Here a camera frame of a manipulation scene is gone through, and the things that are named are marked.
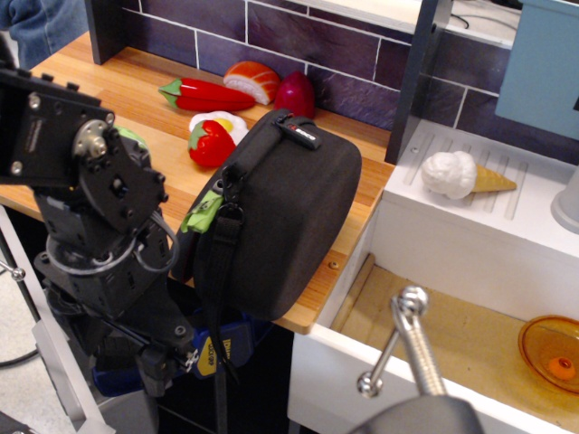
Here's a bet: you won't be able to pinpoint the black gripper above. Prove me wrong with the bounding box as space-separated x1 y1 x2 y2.
34 251 197 398

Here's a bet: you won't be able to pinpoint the black zipper case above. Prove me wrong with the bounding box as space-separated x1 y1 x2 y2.
173 109 362 321

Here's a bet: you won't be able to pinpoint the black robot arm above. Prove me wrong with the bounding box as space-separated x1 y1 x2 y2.
1 66 194 397

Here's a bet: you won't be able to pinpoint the green tape zipper pull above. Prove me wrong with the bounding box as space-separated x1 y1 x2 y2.
180 191 223 233

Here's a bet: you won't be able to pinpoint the blue bar clamp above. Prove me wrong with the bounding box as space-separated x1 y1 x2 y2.
91 311 273 397

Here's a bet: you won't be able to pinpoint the toy strawberry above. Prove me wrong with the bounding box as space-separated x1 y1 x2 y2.
188 120 236 167

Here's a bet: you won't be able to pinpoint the green toy vegetable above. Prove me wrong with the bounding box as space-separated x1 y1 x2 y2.
116 126 148 150

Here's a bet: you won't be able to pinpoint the toy fried egg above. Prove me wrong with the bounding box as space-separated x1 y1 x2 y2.
189 111 249 145

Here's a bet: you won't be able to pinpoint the red toy chili pepper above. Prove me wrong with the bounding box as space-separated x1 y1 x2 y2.
158 78 256 112

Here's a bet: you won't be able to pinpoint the chrome toy faucet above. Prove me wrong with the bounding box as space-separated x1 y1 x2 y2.
353 286 483 433

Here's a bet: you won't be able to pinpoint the toy salmon sushi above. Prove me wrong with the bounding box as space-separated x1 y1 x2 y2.
223 61 281 105

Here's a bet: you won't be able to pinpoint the toy red onion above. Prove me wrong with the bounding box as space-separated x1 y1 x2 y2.
274 71 315 118

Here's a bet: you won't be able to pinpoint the white toy sink unit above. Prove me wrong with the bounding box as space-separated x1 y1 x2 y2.
288 120 578 433

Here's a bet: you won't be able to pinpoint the toy ice cream cone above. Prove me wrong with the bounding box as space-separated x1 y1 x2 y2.
421 151 517 200

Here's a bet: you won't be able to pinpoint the person in blue jeans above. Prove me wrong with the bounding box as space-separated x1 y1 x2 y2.
1 0 89 70

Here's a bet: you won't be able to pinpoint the orange plastic bowl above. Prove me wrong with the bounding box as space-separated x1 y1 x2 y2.
518 316 578 395

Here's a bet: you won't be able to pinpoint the grey cup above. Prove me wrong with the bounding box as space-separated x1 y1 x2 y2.
551 167 579 234

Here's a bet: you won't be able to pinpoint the light blue cabinet door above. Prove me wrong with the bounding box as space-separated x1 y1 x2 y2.
496 1 578 139

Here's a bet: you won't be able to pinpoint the grey cables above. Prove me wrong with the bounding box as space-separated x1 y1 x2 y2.
47 210 181 276

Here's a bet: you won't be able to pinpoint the black carrying strap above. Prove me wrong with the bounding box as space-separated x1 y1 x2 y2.
202 203 246 385

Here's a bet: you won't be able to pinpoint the metal knob handle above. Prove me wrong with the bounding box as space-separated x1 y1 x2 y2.
0 260 26 282

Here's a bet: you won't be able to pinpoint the dark left shelf post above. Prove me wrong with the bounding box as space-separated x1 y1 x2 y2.
84 0 126 65

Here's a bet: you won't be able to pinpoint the grey shelf post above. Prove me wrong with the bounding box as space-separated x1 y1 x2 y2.
385 0 452 165

